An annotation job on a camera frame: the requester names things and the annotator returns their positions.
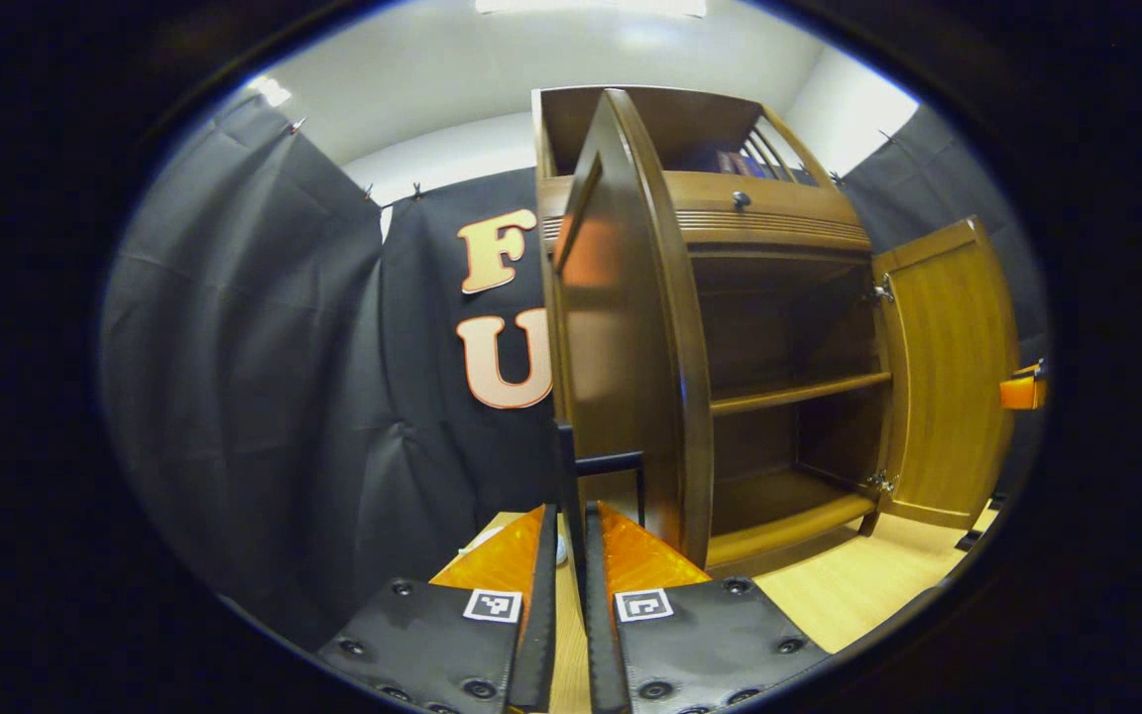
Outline small white object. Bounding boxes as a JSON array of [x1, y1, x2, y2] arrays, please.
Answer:
[[459, 524, 570, 568]]

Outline wooden double-door shoe cabinet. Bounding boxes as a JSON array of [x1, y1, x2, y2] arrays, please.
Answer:
[[531, 84, 894, 579]]

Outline wide ceiling light panel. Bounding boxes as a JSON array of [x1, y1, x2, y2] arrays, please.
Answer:
[[475, 0, 708, 18]]

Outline wooden cabinet drawer with knob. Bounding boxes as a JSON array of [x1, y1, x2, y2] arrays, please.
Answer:
[[538, 171, 872, 254]]

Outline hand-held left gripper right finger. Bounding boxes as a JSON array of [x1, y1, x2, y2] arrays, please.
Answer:
[[584, 501, 830, 713]]

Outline wooden cabinet door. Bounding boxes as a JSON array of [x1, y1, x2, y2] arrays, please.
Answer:
[[551, 89, 715, 571], [873, 216, 1020, 530]]

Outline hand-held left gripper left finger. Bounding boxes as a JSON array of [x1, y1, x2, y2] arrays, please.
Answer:
[[318, 503, 559, 713]]

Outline black backdrop cloth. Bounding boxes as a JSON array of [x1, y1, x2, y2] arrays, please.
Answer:
[[100, 94, 1053, 655]]

